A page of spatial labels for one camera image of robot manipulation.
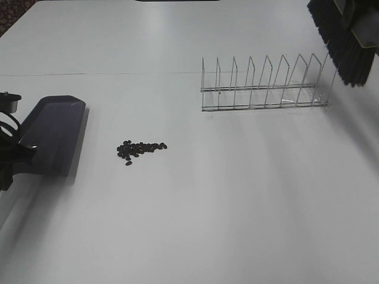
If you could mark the metal wire rack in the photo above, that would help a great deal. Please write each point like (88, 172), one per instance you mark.
(305, 82)

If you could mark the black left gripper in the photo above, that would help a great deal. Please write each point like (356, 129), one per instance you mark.
(12, 151)

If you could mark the pile of coffee beans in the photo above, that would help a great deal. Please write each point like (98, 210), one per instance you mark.
(129, 150)

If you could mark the purple plastic dustpan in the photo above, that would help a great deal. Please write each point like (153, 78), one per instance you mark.
(52, 130)

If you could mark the purple brush with black bristles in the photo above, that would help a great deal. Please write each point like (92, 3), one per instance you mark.
(334, 20)

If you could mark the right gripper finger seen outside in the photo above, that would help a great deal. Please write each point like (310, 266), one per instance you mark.
(365, 27)

